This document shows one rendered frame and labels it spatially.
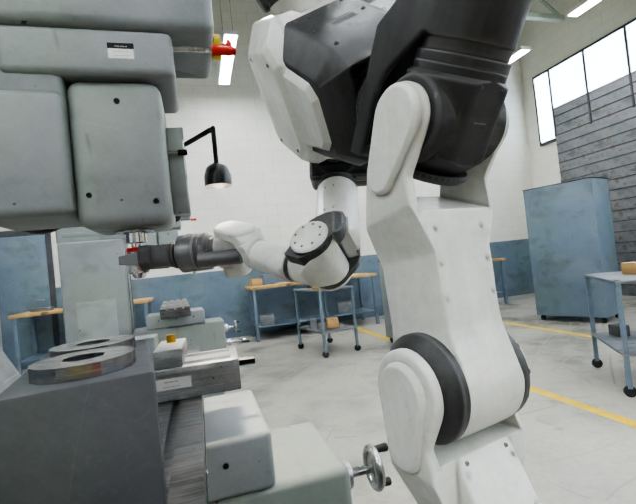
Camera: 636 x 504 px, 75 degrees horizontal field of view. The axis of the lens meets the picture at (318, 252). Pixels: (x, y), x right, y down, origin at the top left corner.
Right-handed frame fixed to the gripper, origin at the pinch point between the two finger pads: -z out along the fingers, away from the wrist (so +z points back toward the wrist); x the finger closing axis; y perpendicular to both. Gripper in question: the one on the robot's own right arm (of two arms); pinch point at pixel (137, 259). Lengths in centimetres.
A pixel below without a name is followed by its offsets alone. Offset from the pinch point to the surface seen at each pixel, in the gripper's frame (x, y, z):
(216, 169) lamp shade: -12.2, -21.7, 17.4
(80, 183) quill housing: 12.1, -16.5, -4.2
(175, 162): -2.0, -22.1, 10.8
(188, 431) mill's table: 24.6, 31.8, 19.3
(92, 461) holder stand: 61, 20, 28
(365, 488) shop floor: -124, 124, 41
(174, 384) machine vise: 6.9, 28.2, 9.0
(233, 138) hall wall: -640, -233, -146
